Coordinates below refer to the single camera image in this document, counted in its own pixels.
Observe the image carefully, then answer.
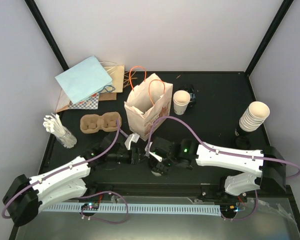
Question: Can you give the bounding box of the black plastic cup lid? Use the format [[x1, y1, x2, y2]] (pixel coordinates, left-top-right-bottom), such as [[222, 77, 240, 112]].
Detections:
[[148, 156, 162, 171]]

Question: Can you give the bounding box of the white paper coffee cup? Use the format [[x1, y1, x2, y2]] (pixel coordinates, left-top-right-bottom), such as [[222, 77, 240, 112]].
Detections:
[[151, 166, 164, 177]]

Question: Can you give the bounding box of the cream bear paper bag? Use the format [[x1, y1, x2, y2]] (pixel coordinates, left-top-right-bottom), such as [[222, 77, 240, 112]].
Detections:
[[124, 72, 173, 141]]

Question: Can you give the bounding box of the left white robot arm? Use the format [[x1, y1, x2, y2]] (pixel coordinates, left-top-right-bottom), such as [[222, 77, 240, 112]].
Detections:
[[2, 132, 144, 227]]

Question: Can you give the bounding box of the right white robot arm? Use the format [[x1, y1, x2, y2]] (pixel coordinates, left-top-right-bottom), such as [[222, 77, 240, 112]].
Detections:
[[145, 137, 287, 202]]

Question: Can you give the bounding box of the black paper coffee cup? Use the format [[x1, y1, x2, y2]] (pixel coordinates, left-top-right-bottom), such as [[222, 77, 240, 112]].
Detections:
[[187, 85, 197, 104]]

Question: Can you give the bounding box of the checkered paper bag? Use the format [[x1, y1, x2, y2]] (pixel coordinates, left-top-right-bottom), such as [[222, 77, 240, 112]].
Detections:
[[68, 93, 100, 110]]

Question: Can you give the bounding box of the black cup lid stack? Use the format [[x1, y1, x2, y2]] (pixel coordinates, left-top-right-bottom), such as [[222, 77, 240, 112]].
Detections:
[[233, 135, 251, 150]]

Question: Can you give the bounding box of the white plastic cutlery bunch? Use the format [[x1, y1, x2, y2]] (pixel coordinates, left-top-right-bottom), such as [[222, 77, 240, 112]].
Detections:
[[42, 113, 77, 149]]

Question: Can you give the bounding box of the light blue paper bag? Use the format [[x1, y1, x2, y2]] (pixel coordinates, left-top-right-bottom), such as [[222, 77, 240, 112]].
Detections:
[[55, 55, 112, 104]]

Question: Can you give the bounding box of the brown kraft paper bag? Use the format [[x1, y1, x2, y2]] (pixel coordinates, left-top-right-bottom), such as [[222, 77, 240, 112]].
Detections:
[[55, 65, 125, 113]]

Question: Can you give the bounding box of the stack of white cups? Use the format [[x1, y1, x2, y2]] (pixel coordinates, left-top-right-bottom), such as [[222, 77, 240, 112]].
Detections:
[[239, 101, 270, 133]]

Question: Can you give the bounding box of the light blue cable chain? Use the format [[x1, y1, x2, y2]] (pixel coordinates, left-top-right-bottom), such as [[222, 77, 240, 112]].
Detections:
[[40, 202, 223, 218]]

